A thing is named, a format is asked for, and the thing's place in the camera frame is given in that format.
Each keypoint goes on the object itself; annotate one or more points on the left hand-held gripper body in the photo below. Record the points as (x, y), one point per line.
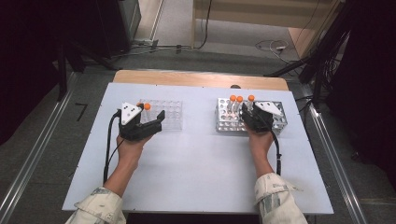
(130, 129)

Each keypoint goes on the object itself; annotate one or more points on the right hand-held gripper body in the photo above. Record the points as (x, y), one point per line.
(260, 119)

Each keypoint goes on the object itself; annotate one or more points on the clear acrylic tube rack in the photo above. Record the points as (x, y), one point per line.
(172, 112)

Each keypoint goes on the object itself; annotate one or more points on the perforated metal tube rack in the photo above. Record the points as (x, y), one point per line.
(225, 122)

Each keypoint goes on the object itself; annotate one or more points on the person's left hand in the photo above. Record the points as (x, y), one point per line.
(130, 151)

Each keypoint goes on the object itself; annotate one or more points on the person's right hand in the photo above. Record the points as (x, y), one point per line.
(261, 143)

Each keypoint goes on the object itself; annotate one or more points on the dark round table grommet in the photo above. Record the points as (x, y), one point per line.
(235, 86)

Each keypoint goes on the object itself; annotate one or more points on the black slanted stand leg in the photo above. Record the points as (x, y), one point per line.
(93, 57)

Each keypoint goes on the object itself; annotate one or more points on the black tripod stand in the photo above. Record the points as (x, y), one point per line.
(318, 81)

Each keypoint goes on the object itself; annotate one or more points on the person's right sleeve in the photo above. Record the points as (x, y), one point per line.
(277, 202)

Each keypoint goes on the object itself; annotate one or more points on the person's sleeve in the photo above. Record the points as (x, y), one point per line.
(96, 207)
(277, 202)

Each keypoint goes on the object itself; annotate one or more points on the person's left sleeve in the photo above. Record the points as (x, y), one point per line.
(96, 207)

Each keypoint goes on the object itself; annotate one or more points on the black cabinet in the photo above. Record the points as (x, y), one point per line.
(115, 25)

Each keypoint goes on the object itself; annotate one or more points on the light wooden bench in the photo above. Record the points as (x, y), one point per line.
(264, 15)

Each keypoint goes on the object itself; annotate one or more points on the dark curtain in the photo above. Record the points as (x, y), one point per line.
(25, 62)
(373, 77)

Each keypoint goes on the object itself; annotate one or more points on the metal floor rail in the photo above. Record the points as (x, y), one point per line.
(347, 186)
(39, 149)

